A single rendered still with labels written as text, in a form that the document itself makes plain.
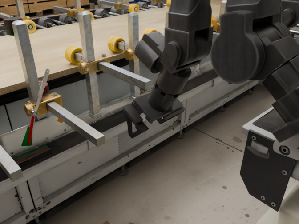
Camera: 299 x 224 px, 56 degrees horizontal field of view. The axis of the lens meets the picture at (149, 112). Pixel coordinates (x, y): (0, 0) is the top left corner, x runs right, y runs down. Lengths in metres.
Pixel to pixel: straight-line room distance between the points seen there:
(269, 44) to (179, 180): 1.66
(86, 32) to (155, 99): 0.63
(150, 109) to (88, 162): 1.22
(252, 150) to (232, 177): 1.47
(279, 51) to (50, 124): 0.95
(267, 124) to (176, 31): 0.30
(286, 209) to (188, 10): 0.46
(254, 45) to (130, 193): 1.60
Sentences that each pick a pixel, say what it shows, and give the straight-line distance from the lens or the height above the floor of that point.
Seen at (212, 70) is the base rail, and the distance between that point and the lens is 1.88.
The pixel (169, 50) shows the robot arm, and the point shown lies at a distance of 0.50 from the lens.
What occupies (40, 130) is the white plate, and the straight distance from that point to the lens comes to 1.17.
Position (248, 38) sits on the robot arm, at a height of 1.27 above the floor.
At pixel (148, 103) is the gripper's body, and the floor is 1.08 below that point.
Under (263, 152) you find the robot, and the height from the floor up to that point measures 1.01.
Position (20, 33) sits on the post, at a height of 1.13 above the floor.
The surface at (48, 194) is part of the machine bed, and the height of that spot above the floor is 0.18.
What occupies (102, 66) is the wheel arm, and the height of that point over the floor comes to 0.96.
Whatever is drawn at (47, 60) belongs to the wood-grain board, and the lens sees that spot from 1.48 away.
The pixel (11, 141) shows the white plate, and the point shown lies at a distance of 1.15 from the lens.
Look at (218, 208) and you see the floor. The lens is 1.86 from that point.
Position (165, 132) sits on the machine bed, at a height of 0.17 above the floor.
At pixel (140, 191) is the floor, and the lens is 1.91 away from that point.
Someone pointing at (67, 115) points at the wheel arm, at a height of 0.86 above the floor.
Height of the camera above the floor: 1.36
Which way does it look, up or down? 30 degrees down
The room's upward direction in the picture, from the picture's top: straight up
